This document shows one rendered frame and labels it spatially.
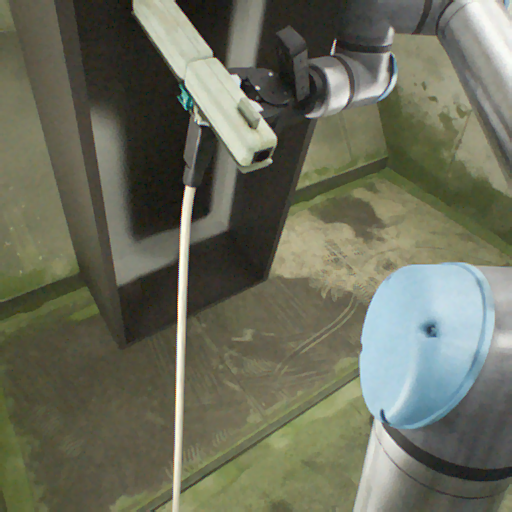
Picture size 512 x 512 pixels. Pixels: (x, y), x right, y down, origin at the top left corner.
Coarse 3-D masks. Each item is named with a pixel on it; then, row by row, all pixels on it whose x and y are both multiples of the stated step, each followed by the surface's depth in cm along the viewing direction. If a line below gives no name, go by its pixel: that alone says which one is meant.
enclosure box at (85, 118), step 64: (64, 0) 59; (128, 0) 98; (192, 0) 107; (256, 0) 115; (320, 0) 97; (64, 64) 67; (128, 64) 110; (256, 64) 125; (64, 128) 85; (128, 128) 124; (64, 192) 117; (128, 192) 142; (256, 192) 152; (128, 256) 166; (192, 256) 171; (256, 256) 169; (128, 320) 150
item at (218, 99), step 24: (144, 0) 57; (168, 0) 58; (144, 24) 59; (168, 24) 56; (168, 48) 56; (192, 48) 54; (192, 72) 53; (216, 72) 53; (216, 96) 51; (240, 96) 52; (192, 120) 59; (216, 120) 52; (240, 120) 50; (264, 120) 52; (192, 144) 62; (240, 144) 50; (264, 144) 50; (192, 168) 65; (240, 168) 52
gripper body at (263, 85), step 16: (256, 80) 61; (272, 80) 62; (320, 80) 65; (256, 96) 60; (272, 96) 61; (288, 96) 62; (320, 96) 66; (288, 112) 64; (304, 112) 69; (272, 128) 66
